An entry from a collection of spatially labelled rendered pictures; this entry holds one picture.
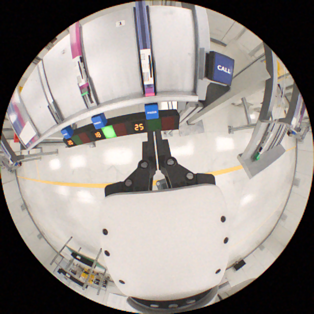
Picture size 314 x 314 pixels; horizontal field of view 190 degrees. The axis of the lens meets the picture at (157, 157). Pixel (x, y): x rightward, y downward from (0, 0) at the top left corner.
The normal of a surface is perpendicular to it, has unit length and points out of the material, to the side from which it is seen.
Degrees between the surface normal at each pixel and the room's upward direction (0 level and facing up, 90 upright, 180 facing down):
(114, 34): 47
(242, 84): 90
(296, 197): 90
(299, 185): 90
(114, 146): 0
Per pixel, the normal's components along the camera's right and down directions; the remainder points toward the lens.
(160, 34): 0.09, 0.80
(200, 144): 0.01, 0.11
